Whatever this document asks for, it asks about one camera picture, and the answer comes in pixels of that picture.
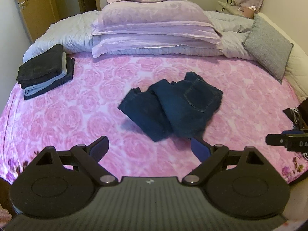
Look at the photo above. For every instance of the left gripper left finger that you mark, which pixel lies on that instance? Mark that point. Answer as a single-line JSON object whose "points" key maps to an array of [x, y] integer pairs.
{"points": [[88, 157]]}

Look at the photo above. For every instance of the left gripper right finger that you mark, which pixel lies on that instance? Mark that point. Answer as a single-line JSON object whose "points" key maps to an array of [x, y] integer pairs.
{"points": [[211, 157]]}

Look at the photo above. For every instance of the dark blue jeans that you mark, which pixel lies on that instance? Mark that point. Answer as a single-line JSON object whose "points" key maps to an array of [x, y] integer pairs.
{"points": [[180, 108]]}

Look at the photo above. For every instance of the pile of dark clothes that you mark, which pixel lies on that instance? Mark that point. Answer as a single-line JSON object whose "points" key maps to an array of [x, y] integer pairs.
{"points": [[298, 115]]}

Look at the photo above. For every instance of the pink floral bedspread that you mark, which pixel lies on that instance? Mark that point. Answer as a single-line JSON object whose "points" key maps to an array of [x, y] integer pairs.
{"points": [[86, 108]]}

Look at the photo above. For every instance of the cream padded headboard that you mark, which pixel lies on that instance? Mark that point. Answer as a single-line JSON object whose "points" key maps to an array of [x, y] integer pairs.
{"points": [[296, 72]]}

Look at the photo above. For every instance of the folded light blue jeans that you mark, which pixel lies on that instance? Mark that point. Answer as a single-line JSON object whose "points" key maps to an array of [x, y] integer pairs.
{"points": [[30, 90]]}

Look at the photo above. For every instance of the grey checked pillow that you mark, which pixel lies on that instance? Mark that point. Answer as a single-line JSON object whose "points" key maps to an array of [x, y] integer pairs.
{"points": [[270, 48]]}

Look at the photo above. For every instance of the folded black garment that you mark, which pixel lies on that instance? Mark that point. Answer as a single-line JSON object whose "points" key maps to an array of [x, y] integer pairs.
{"points": [[42, 68]]}

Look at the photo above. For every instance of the folded lilac quilt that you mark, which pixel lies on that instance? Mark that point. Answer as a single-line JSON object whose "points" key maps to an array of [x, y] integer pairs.
{"points": [[158, 27]]}

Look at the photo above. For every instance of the pink tissue box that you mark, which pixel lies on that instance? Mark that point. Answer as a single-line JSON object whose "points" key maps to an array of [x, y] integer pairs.
{"points": [[248, 12]]}

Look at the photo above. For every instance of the white nightstand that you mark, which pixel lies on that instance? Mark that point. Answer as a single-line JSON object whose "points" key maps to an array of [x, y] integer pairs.
{"points": [[228, 9]]}

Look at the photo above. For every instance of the wooden door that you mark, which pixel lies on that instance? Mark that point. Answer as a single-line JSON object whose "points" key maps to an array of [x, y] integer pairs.
{"points": [[37, 16]]}

